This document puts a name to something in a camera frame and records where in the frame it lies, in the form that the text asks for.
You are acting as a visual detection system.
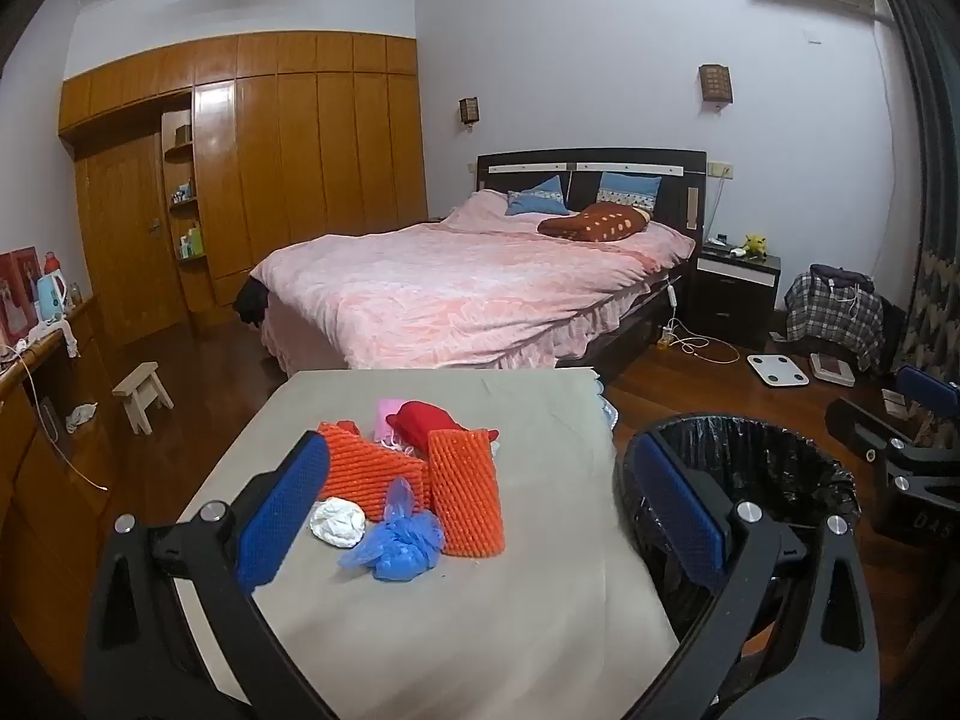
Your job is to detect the white scale with brown panel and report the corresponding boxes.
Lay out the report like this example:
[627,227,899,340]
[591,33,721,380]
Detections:
[808,351,856,387]

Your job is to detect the light blue lace cloth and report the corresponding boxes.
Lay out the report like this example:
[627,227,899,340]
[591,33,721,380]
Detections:
[592,371,620,432]

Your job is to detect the dark garment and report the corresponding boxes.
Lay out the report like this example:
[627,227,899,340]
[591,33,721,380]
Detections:
[810,264,875,293]

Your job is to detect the blue pillow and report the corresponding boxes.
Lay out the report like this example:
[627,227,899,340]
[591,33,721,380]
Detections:
[598,172,662,209]
[506,175,569,216]

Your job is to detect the large wall lamp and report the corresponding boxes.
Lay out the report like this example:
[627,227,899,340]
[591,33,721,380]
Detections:
[699,64,732,107]

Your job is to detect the pink packet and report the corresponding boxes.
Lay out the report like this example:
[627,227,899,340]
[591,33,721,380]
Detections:
[375,397,410,451]

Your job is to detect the dark wooden bed frame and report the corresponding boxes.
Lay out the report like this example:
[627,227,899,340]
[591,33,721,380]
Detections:
[476,148,707,385]

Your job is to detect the black lined trash bin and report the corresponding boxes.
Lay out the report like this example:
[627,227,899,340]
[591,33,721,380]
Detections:
[613,412,863,661]

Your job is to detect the small wooden stool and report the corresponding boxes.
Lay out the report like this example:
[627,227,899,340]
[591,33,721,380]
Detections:
[112,362,175,436]

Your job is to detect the dark nightstand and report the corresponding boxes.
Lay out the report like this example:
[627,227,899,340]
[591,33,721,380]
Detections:
[688,244,781,331]

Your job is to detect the blue plastic bag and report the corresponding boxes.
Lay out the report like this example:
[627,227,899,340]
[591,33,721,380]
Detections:
[337,476,445,584]

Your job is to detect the wooden wardrobe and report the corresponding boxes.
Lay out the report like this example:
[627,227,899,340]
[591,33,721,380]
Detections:
[58,31,428,346]

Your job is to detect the wooden desk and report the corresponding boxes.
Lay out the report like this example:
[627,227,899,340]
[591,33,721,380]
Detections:
[0,296,121,698]

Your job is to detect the light blue kettle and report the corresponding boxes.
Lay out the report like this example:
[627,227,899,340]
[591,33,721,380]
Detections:
[37,272,70,323]

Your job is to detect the white floor cable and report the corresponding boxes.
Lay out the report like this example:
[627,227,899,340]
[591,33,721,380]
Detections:
[667,319,740,365]

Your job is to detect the orange foam net sleeve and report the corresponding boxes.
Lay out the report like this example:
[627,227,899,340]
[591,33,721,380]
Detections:
[315,422,432,522]
[426,427,505,557]

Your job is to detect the bed with pink cover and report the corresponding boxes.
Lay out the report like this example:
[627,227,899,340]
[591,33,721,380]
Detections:
[251,189,698,374]

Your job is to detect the brown dotted pillow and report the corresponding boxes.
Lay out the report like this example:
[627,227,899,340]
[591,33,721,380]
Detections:
[538,202,650,242]

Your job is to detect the plaid cloth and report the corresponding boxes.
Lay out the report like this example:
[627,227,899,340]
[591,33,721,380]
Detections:
[784,266,886,372]

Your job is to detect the black cloth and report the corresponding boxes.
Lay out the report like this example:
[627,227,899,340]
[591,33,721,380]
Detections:
[233,279,269,327]

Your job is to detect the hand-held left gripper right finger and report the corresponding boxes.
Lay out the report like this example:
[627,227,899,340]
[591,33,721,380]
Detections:
[622,431,882,720]

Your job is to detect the grey tablecloth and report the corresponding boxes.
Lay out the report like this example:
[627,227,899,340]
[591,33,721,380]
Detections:
[172,369,683,720]

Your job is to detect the patterned grey curtain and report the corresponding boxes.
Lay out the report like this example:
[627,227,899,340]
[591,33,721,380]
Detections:
[870,0,960,466]

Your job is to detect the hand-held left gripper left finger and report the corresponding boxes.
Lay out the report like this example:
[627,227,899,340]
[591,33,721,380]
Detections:
[81,431,338,720]

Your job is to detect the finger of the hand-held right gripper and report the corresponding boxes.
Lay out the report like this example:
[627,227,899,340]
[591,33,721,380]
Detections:
[896,364,960,430]
[825,397,925,467]

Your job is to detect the white bathroom scale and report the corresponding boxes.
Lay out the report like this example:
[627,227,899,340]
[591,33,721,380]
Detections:
[748,351,811,387]

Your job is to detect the white paper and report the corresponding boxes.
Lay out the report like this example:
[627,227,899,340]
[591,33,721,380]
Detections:
[310,499,366,548]

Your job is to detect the wooden door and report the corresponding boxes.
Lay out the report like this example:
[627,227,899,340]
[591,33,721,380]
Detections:
[75,127,188,350]

